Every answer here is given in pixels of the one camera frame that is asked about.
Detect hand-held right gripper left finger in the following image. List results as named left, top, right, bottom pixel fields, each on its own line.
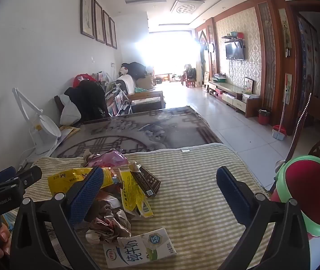
left=9, top=166, right=104, bottom=270

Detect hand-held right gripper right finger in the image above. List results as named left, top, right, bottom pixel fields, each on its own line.
left=216, top=166, right=311, bottom=270

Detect yellow snack wrapper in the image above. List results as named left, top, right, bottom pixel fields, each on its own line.
left=47, top=166, right=115, bottom=196

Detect newspaper ball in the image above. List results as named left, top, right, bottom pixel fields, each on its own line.
left=85, top=200, right=132, bottom=244

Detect pink plastic wrapper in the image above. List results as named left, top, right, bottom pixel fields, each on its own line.
left=85, top=150, right=129, bottom=168

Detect yellow drink carton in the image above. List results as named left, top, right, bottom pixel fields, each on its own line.
left=119, top=170, right=154, bottom=220

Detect dark brown cigarette box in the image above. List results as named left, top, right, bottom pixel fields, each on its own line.
left=130, top=164, right=161, bottom=197

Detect white green milk carton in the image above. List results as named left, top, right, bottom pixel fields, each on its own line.
left=103, top=228, right=177, bottom=269

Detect red bin with green rim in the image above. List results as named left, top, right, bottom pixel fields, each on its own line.
left=270, top=155, right=320, bottom=238

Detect green striped cloth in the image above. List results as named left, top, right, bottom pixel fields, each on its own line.
left=16, top=143, right=276, bottom=270

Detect white desk lamp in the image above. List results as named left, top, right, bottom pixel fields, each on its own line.
left=12, top=87, right=62, bottom=156

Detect white bag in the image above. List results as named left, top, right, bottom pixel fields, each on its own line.
left=59, top=94, right=82, bottom=126

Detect mop with red blue base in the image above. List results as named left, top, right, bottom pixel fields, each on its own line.
left=272, top=73, right=288, bottom=140

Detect small red waste bin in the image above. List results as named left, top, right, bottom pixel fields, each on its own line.
left=258, top=108, right=271, bottom=126

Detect grey patterned tablecloth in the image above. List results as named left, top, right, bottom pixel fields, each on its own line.
left=49, top=105, right=224, bottom=159

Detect black jacket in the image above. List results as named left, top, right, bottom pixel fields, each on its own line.
left=64, top=80, right=110, bottom=121

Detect wooden television cabinet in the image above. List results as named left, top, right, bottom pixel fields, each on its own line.
left=207, top=80, right=262, bottom=118

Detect clear rack with pictures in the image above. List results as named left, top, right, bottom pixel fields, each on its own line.
left=104, top=80, right=132, bottom=116

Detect red bag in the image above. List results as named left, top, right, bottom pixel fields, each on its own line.
left=73, top=74, right=97, bottom=88

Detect wooden sofa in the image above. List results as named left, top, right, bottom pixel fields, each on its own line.
left=116, top=74, right=166, bottom=113

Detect wooden dining chairs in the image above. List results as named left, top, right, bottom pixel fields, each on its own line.
left=182, top=70, right=197, bottom=88

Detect black clothes bundle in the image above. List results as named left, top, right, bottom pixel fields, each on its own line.
left=121, top=61, right=148, bottom=79

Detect square ceiling lamp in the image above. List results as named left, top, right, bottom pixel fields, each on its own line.
left=171, top=0, right=204, bottom=15

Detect yellow picture frame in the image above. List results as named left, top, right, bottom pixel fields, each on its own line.
left=59, top=125, right=81, bottom=140

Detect white bead string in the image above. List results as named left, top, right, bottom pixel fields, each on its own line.
left=288, top=92, right=311, bottom=161

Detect short wall scroll picture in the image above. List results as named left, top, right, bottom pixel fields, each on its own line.
left=285, top=73, right=293, bottom=99

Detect wall-mounted television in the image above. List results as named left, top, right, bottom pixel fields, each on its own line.
left=225, top=43, right=245, bottom=61

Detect wall shelf with containers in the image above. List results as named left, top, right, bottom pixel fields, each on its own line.
left=222, top=31, right=246, bottom=48

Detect framed wall picture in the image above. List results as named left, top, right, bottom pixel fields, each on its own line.
left=80, top=0, right=95, bottom=39
left=103, top=10, right=113, bottom=47
left=109, top=17, right=118, bottom=50
left=93, top=0, right=106, bottom=44

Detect long wall scroll picture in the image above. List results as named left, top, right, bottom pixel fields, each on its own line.
left=278, top=8, right=292, bottom=57

